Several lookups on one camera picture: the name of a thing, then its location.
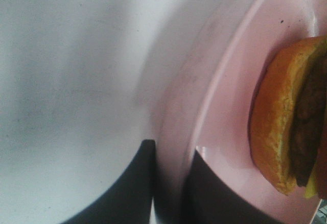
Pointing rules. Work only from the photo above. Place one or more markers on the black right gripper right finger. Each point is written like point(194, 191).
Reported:
point(207, 199)

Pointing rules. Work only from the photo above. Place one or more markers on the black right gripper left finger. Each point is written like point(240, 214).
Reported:
point(129, 199)

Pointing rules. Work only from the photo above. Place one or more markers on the pink round plate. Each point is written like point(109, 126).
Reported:
point(209, 102)

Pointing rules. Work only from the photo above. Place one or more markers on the burger with lettuce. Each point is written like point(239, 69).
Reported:
point(288, 117)

